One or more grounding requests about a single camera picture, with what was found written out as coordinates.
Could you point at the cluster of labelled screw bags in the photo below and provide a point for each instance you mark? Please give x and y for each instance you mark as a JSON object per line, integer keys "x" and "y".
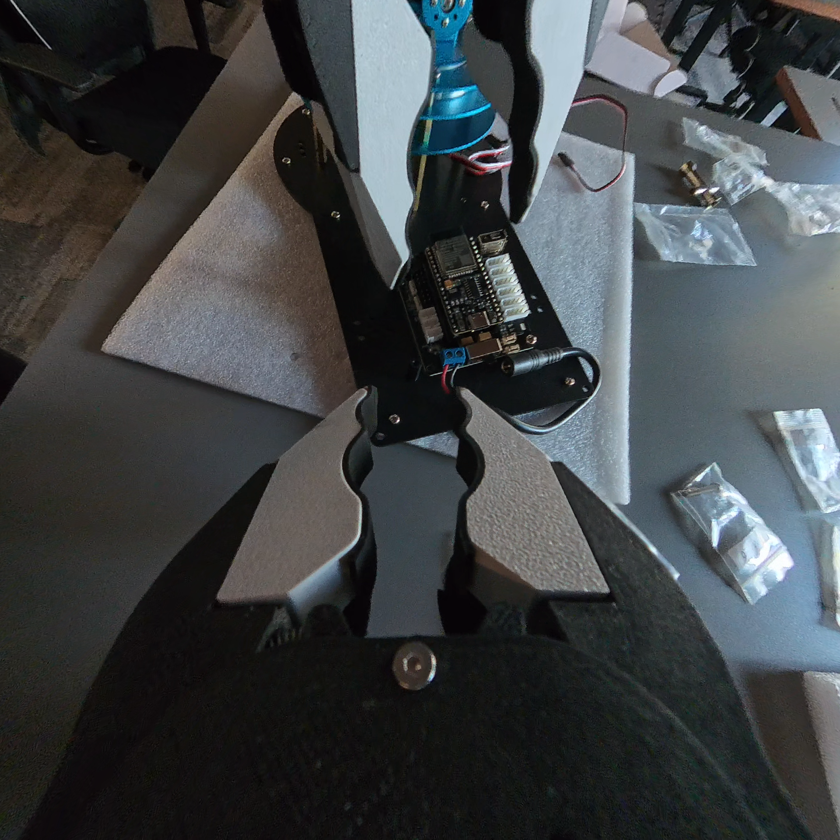
{"x": 728, "y": 531}

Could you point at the black control circuit board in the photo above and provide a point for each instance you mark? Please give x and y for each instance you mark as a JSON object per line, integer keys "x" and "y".
{"x": 459, "y": 295}

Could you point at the white cardboard box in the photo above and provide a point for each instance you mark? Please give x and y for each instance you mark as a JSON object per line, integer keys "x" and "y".
{"x": 623, "y": 59}

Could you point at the black office chair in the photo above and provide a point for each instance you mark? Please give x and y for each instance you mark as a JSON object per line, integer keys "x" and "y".
{"x": 131, "y": 85}

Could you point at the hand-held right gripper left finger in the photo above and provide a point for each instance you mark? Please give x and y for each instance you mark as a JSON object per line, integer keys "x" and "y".
{"x": 302, "y": 518}

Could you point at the brass metal coupling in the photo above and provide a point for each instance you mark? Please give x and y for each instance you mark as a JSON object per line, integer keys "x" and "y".
{"x": 699, "y": 187}

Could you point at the wood edged grey desk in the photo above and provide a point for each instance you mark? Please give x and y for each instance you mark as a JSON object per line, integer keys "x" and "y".
{"x": 817, "y": 98}

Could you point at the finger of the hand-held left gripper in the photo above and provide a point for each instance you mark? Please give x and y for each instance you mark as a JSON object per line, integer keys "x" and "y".
{"x": 558, "y": 65}
{"x": 387, "y": 98}

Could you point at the empty clear plastic bag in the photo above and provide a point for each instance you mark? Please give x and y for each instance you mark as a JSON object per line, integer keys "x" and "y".
{"x": 807, "y": 207}
{"x": 718, "y": 141}
{"x": 695, "y": 233}
{"x": 741, "y": 180}

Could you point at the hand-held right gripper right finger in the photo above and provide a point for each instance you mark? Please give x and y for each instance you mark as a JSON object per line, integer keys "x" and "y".
{"x": 531, "y": 518}

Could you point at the white foam sheet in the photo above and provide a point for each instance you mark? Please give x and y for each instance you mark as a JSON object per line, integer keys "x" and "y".
{"x": 197, "y": 315}

